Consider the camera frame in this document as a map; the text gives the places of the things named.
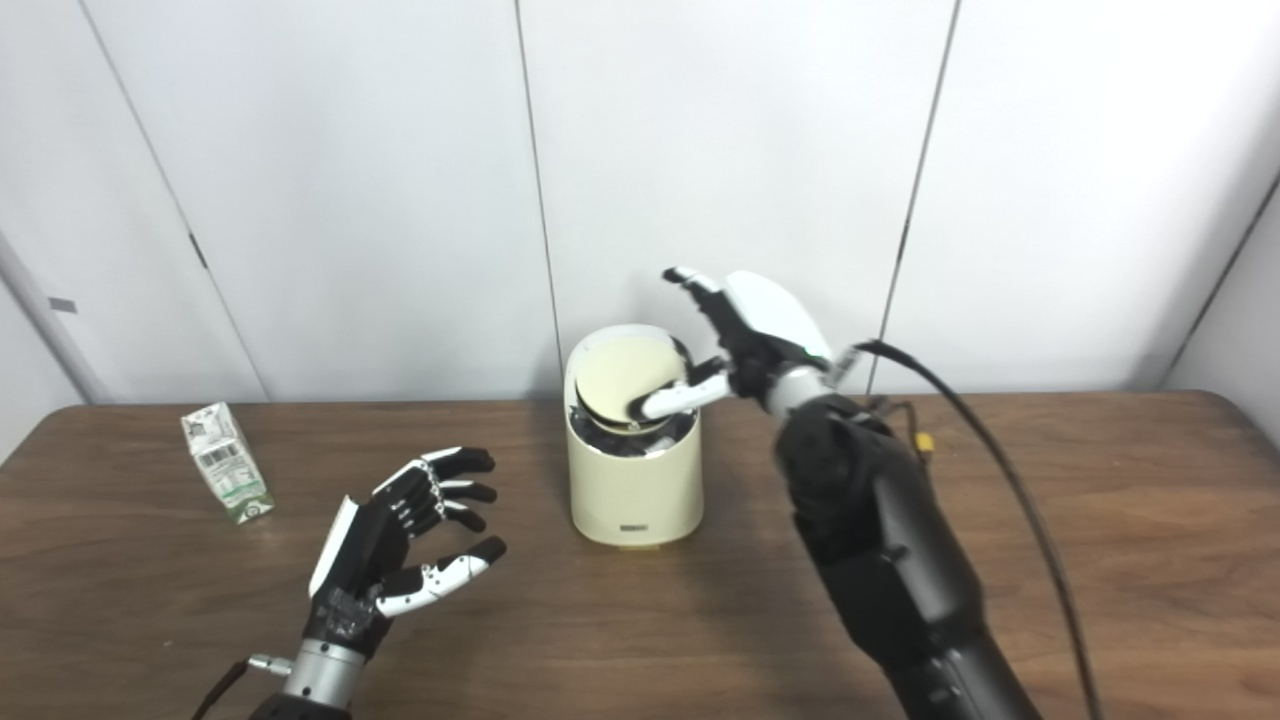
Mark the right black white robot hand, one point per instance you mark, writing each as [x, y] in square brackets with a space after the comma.
[765, 320]

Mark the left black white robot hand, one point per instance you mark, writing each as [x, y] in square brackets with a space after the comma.
[360, 560]

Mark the round cream bin lid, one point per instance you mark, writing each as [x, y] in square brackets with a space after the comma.
[615, 378]

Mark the small white green milk carton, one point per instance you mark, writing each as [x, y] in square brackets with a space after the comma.
[228, 468]

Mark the cream-colored cylindrical bin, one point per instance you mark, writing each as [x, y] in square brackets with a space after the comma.
[632, 490]

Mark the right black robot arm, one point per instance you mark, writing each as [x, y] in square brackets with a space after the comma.
[890, 540]

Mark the black wall panel hinge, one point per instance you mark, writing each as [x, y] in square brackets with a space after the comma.
[198, 252]

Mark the small grey wall tag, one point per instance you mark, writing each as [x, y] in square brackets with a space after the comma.
[63, 305]

